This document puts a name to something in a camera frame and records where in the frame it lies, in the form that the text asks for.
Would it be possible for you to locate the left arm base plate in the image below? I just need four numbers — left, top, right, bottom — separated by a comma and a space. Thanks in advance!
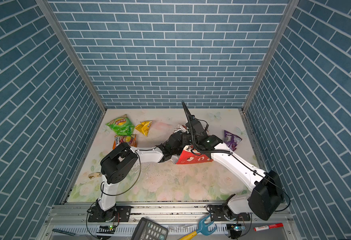
87, 204, 131, 223

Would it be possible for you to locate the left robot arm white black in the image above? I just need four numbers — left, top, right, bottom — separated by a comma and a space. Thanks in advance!
97, 133, 189, 212

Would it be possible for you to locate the red white marker pen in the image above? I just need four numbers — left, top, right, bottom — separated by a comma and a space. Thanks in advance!
254, 223, 284, 232

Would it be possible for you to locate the green snack packet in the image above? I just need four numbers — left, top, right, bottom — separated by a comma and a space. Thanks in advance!
106, 115, 134, 136

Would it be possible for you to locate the aluminium front rail frame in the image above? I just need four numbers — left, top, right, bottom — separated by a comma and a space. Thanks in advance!
37, 201, 301, 240

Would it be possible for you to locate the red white paper gift bag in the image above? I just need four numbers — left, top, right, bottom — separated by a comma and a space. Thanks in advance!
167, 124, 212, 165

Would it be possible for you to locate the blue yellow clamp tool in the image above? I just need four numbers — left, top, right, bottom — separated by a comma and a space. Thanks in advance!
180, 214, 217, 240

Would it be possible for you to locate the yellow snack packet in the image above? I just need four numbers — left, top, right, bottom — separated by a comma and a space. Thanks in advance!
135, 121, 152, 137

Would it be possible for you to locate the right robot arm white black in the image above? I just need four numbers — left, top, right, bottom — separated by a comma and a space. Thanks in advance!
182, 133, 284, 221

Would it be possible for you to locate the purple snack packet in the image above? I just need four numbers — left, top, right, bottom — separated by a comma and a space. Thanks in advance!
224, 130, 243, 152

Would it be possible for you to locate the black calculator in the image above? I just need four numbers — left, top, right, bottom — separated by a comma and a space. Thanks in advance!
131, 218, 168, 240

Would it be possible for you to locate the orange colourful snack packet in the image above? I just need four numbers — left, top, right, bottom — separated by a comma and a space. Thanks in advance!
112, 134, 137, 150

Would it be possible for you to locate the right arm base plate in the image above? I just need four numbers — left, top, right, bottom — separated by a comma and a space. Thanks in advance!
206, 205, 251, 222

